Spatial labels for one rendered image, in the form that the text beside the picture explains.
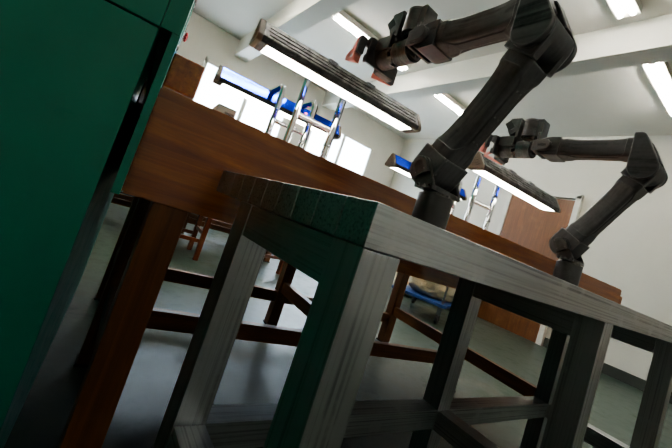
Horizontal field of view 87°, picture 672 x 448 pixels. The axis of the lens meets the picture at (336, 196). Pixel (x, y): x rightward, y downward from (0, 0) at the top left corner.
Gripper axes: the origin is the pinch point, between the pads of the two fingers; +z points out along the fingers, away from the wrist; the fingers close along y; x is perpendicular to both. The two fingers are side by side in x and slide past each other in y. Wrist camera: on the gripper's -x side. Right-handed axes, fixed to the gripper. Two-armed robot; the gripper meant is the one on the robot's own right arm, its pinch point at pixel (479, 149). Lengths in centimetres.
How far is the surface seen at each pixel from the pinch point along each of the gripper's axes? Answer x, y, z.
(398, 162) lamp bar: 0, -20, 61
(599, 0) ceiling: -193, -163, 51
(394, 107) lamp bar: -0.4, 36.2, 10.1
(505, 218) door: -56, -426, 228
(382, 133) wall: -184, -362, 512
